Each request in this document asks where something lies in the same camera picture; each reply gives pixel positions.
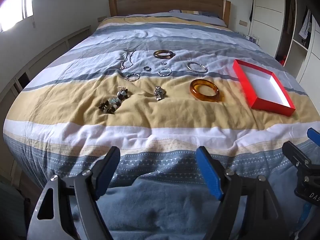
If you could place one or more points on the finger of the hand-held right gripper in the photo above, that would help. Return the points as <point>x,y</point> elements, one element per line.
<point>314,136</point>
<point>298,157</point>

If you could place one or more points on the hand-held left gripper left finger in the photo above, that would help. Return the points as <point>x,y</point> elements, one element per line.
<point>107,170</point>

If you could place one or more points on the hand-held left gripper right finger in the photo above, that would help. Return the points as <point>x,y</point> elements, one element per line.
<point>208,172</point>

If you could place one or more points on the red box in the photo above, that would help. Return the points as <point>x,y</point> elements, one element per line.
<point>262,85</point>

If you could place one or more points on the thin silver bangle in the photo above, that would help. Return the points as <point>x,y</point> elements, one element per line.
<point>197,72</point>

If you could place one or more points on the blue fleece blanket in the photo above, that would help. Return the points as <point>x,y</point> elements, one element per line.
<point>160,205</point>

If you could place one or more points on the striped duvet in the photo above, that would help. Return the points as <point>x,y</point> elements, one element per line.
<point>160,120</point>

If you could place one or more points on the amber bangle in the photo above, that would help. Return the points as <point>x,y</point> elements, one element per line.
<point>205,97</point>

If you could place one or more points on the small red object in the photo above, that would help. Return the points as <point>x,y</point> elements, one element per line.
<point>282,60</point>

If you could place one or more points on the striped hanging garment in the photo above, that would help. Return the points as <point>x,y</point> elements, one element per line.
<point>305,26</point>

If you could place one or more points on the nightstand clutter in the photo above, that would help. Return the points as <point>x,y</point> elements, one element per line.
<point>252,38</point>

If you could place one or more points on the dark brown bangle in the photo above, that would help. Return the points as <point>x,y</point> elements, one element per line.
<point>160,57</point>

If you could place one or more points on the white wardrobe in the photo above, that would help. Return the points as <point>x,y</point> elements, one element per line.
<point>270,7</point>

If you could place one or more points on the pillow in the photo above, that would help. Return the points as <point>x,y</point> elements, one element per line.
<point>197,15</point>

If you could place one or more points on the wooden headboard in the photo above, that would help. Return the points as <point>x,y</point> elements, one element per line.
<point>170,3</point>

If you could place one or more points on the window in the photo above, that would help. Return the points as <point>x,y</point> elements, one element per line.
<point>17,7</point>

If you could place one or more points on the wall socket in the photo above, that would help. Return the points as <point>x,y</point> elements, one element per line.
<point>101,18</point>
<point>243,23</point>

